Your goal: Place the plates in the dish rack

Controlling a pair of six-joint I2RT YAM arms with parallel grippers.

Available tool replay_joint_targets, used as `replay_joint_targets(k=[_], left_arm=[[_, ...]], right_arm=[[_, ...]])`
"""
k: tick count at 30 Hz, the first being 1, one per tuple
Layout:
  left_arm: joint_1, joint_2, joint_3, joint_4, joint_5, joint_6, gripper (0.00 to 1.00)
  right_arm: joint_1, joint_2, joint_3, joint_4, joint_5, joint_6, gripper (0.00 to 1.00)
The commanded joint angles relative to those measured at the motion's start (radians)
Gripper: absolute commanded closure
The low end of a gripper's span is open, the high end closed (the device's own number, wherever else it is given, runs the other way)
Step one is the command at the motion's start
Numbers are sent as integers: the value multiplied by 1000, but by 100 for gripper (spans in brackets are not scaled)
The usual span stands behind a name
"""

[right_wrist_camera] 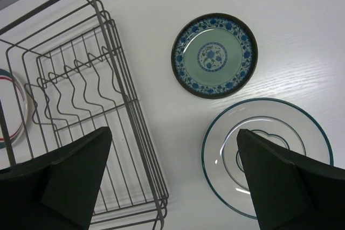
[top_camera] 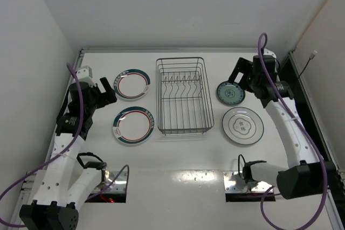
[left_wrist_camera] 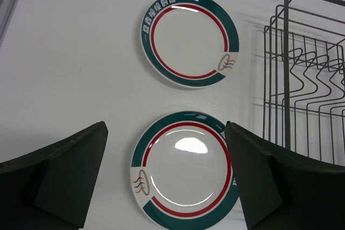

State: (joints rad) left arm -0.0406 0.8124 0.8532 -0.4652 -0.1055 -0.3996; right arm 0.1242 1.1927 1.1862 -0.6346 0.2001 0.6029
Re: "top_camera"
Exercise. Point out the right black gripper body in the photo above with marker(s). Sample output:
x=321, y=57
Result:
x=245, y=71

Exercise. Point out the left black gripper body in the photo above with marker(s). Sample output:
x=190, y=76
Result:
x=103, y=95

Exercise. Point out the small blue patterned plate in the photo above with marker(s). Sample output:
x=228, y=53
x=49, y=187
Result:
x=230, y=94

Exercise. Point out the green rimmed white plate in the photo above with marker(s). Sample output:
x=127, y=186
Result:
x=133, y=125
x=132, y=84

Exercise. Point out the grey plate with characters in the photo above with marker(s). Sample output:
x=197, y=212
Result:
x=243, y=126

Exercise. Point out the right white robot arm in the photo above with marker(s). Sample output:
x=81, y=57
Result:
x=307, y=173

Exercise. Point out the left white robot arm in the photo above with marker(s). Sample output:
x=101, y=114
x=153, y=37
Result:
x=57, y=202

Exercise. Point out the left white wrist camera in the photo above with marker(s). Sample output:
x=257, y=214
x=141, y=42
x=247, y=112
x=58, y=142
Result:
x=84, y=74

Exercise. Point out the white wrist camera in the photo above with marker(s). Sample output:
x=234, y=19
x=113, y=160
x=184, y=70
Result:
x=269, y=52
x=84, y=74

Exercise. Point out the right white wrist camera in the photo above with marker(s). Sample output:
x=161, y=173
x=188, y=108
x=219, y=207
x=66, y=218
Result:
x=269, y=52

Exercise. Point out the metal wire dish rack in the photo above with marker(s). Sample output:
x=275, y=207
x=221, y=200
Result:
x=183, y=99

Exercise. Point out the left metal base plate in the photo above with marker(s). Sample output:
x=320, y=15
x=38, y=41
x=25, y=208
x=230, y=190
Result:
x=118, y=186

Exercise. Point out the metal base plate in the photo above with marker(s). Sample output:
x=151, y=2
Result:
x=118, y=186
x=233, y=184

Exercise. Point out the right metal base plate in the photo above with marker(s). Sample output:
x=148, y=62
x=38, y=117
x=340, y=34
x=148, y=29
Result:
x=233, y=184

